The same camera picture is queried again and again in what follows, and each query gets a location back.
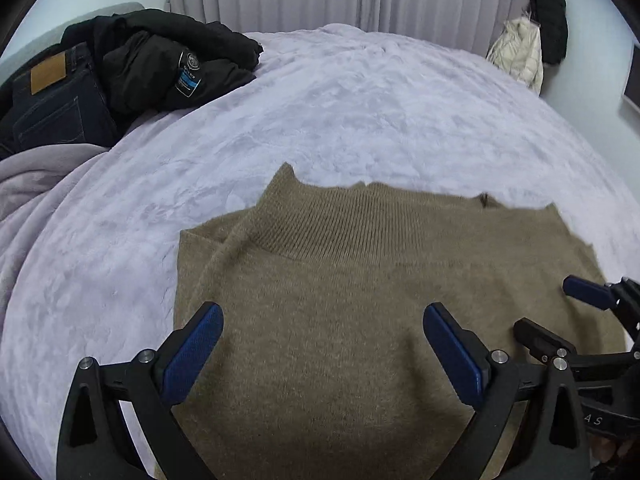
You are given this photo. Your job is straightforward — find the tan knit sweater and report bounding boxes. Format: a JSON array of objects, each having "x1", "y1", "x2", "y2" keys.
[{"x1": 155, "y1": 162, "x2": 628, "y2": 480}]

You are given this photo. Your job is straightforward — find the person's right hand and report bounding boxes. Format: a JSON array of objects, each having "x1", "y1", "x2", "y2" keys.
[{"x1": 590, "y1": 432, "x2": 633, "y2": 468}]

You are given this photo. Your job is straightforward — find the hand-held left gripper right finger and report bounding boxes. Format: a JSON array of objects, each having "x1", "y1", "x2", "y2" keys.
[{"x1": 422, "y1": 302, "x2": 592, "y2": 480}]

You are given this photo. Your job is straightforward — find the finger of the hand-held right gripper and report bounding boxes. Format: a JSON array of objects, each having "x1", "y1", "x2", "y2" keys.
[
  {"x1": 562, "y1": 275, "x2": 640, "y2": 346},
  {"x1": 514, "y1": 317, "x2": 581, "y2": 363}
]

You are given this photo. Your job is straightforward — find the dark blue jeans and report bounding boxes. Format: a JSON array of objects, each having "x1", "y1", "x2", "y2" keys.
[{"x1": 0, "y1": 42, "x2": 121, "y2": 158}]

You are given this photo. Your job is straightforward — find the black hanging puffer jacket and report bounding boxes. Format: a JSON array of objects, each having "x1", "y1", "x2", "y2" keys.
[{"x1": 525, "y1": 0, "x2": 569, "y2": 66}]

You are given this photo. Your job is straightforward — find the cream puffer jacket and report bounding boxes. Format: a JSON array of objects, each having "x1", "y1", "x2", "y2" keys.
[{"x1": 486, "y1": 16, "x2": 544, "y2": 96}]

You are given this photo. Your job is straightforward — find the lilac plush bed blanket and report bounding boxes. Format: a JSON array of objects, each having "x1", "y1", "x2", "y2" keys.
[{"x1": 0, "y1": 22, "x2": 640, "y2": 480}]

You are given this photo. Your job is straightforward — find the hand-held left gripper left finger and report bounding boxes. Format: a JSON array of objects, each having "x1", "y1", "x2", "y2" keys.
[{"x1": 56, "y1": 301, "x2": 224, "y2": 480}]

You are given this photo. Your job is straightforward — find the grey fleece blanket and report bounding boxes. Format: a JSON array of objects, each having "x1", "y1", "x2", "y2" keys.
[{"x1": 0, "y1": 142, "x2": 108, "y2": 311}]

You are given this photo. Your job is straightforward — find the black jacket with label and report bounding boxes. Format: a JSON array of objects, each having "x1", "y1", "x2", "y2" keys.
[{"x1": 62, "y1": 8, "x2": 264, "y2": 116}]

